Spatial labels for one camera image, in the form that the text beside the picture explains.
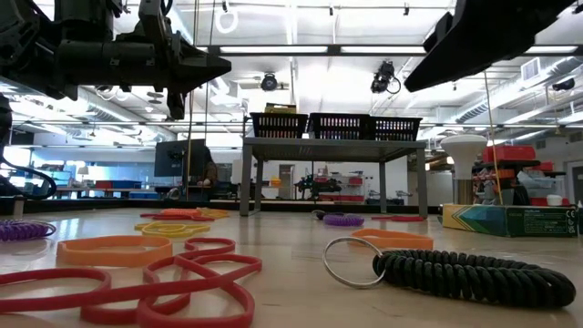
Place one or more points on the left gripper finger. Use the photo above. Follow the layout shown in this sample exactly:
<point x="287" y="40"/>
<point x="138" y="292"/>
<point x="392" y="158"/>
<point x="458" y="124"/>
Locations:
<point x="205" y="68"/>
<point x="176" y="105"/>

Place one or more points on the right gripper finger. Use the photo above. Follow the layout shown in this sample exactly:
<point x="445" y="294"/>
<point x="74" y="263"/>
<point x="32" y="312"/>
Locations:
<point x="455" y="59"/>
<point x="439" y="32"/>

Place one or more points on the yellow green crayon box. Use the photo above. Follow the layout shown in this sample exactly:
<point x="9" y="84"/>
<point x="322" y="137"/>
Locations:
<point x="524" y="221"/>
<point x="280" y="109"/>

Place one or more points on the black plastic basket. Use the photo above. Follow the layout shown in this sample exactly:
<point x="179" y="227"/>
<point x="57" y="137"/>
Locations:
<point x="396" y="130"/>
<point x="278" y="127"/>
<point x="339" y="127"/>

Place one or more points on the orange rubber band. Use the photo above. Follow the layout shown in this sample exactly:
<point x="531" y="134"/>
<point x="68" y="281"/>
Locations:
<point x="396" y="241"/>
<point x="214" y="212"/>
<point x="114" y="259"/>

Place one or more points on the purple coil wristband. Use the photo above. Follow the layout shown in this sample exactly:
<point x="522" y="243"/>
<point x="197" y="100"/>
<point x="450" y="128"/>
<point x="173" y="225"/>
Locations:
<point x="344" y="221"/>
<point x="23" y="230"/>

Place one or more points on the black coil wristband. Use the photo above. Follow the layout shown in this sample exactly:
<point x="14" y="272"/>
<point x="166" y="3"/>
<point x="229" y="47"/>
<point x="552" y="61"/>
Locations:
<point x="319" y="214"/>
<point x="473" y="278"/>

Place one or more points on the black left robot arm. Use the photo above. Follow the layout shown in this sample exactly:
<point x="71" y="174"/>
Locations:
<point x="27" y="45"/>

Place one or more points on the long red rubber band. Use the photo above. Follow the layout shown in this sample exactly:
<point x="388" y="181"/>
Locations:
<point x="202" y="218"/>

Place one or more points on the yellow rubber band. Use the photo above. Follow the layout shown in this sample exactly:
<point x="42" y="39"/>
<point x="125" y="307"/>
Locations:
<point x="173" y="231"/>

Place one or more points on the black computer monitor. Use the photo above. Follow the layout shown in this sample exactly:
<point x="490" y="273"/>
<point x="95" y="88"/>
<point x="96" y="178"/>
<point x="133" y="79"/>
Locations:
<point x="173" y="159"/>

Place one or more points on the black rig-mounted device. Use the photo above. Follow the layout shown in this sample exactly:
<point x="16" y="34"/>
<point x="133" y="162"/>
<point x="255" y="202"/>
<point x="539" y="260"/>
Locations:
<point x="383" y="77"/>

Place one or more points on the person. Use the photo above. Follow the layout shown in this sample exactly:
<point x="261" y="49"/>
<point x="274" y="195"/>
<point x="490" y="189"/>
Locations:
<point x="208" y="173"/>

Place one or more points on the red plastic bin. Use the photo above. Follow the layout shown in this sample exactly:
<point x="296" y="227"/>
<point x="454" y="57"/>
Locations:
<point x="544" y="166"/>
<point x="508" y="153"/>

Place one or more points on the orange coil wristband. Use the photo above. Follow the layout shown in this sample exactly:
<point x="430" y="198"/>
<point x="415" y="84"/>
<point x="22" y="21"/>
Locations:
<point x="182" y="212"/>

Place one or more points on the grey metal table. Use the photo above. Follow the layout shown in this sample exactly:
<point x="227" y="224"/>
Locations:
<point x="337" y="150"/>

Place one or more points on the small black background robot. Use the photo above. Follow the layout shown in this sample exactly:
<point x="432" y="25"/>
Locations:
<point x="319" y="186"/>

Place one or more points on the white tub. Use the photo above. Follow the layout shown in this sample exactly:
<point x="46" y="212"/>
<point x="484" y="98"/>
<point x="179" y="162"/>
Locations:
<point x="554" y="199"/>

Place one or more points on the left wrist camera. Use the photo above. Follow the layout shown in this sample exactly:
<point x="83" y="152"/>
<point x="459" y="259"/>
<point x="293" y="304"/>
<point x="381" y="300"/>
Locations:
<point x="157" y="23"/>

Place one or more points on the black round overhead camera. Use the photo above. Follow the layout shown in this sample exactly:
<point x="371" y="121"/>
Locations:
<point x="268" y="82"/>

